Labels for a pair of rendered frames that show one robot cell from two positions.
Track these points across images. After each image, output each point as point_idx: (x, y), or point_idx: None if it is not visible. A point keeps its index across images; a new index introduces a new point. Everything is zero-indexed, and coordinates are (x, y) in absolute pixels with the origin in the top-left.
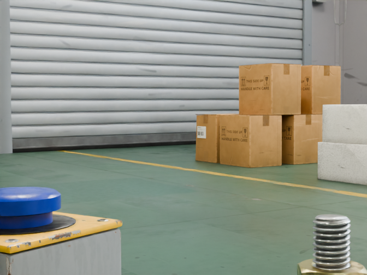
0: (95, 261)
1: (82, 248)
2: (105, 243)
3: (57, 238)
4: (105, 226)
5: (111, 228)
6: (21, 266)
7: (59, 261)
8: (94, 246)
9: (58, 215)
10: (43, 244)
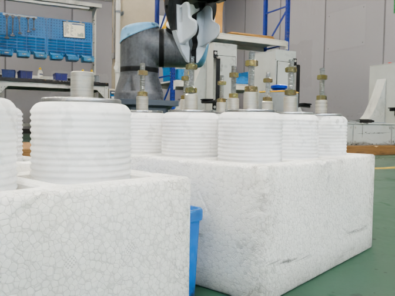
0: (276, 97)
1: (273, 94)
2: (279, 94)
3: None
4: (279, 90)
5: (281, 91)
6: (260, 94)
7: None
8: (276, 94)
9: None
10: (265, 91)
